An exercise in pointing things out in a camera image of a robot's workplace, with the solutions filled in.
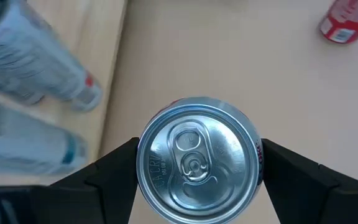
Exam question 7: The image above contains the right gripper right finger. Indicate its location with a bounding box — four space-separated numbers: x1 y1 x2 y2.
261 139 358 224

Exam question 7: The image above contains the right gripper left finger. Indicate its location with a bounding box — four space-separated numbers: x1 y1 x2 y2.
0 138 140 224

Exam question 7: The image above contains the silver Diet Coke can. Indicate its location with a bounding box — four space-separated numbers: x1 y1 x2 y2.
135 96 264 224

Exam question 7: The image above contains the white Celsius Peach Vibe can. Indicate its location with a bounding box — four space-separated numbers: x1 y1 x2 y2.
0 0 104 113

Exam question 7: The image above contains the red Coca-Cola can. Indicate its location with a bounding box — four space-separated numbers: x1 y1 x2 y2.
318 0 358 44

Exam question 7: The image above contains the light wooden shelf board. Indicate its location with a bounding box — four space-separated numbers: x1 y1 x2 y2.
0 0 129 187

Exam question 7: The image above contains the white Celsius Arctic Vibe can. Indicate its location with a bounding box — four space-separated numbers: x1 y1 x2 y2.
0 96 88 175

